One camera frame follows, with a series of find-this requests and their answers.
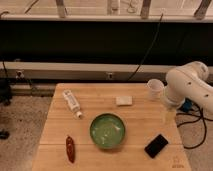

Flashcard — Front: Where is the black hanging cable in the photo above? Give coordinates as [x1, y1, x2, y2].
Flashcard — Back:
[126, 13, 165, 82]

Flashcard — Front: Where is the green bowl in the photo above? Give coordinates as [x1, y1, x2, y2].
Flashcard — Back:
[89, 113, 126, 150]

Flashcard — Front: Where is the clear plastic cup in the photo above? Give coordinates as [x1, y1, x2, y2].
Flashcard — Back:
[147, 79, 164, 100]

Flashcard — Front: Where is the blue box with cables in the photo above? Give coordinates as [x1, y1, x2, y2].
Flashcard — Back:
[180, 99, 192, 113]

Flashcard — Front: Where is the white tube bottle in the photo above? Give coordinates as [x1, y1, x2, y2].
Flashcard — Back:
[63, 90, 82, 118]

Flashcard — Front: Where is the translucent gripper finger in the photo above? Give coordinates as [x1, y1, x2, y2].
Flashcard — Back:
[164, 107, 176, 124]

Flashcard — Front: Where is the white sponge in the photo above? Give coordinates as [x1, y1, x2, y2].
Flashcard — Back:
[116, 96, 132, 106]

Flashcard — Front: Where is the red chili pepper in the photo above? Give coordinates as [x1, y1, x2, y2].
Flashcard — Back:
[66, 136, 75, 163]

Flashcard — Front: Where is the wall power outlet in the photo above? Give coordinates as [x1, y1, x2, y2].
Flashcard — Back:
[106, 72, 114, 80]

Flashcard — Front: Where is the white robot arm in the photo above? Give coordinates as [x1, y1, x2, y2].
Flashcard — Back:
[161, 61, 213, 124]

